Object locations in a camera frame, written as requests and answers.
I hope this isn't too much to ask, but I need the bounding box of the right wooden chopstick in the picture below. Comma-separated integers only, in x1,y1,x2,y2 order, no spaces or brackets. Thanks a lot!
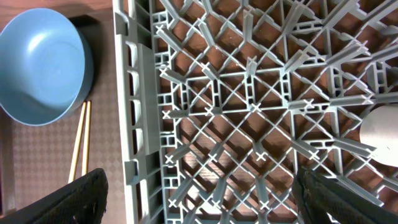
81,101,91,175

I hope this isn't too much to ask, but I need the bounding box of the wooden chopstick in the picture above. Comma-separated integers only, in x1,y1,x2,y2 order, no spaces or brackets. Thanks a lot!
81,101,91,175
68,102,86,183

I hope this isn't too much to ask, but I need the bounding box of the dark blue plate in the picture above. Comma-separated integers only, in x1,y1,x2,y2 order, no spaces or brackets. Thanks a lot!
1,8,94,126

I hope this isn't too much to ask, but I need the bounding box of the green cup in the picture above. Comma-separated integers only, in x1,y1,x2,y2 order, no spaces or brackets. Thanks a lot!
359,105,397,167

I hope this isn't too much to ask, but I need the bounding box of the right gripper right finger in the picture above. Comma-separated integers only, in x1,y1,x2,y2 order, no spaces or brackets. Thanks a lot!
292,167,397,223

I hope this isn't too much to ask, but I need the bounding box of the grey dishwasher rack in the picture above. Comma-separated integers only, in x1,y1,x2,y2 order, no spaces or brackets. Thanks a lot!
113,0,397,223

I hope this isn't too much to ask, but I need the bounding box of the left wooden chopstick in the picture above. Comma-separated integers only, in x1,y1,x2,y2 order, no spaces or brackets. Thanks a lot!
68,102,86,183

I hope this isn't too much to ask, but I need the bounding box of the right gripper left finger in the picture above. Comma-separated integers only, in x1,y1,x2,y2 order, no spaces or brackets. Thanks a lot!
1,168,108,224

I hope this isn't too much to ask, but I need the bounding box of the brown serving tray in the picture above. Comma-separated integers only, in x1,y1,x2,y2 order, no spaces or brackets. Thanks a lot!
1,10,126,223

